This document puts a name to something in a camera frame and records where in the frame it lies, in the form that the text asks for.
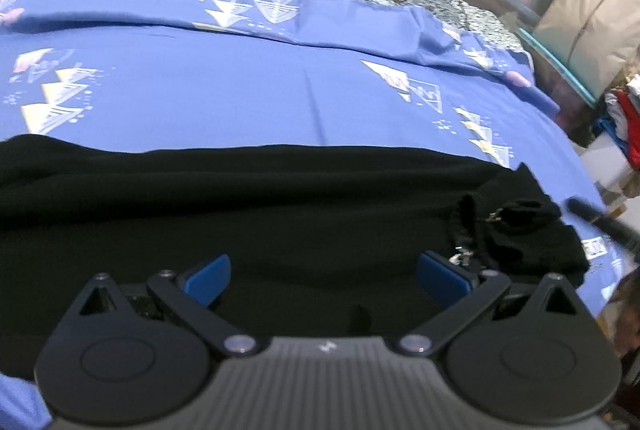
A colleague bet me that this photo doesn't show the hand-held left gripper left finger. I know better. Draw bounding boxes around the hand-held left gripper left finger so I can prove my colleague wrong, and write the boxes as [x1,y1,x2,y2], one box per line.
[75,254,259,357]

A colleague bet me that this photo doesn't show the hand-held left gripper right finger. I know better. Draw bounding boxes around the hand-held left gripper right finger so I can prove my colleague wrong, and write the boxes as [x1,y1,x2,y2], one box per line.
[399,251,587,357]

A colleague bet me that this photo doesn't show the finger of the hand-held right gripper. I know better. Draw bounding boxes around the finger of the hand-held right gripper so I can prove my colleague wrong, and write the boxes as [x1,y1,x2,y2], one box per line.
[566,197,640,257]

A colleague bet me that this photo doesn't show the black pants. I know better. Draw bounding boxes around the black pants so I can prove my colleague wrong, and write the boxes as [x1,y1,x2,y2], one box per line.
[0,133,592,381]

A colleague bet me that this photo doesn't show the pile of colourful clothes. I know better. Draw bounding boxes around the pile of colourful clothes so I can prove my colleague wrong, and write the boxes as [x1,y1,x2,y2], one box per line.
[596,73,640,172]

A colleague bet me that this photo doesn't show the blue printed bedsheet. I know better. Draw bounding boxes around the blue printed bedsheet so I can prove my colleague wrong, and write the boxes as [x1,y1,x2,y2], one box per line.
[0,0,636,430]

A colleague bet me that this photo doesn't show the beige fabric bag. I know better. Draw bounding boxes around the beige fabric bag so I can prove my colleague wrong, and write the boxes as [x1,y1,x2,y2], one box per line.
[531,0,640,100]

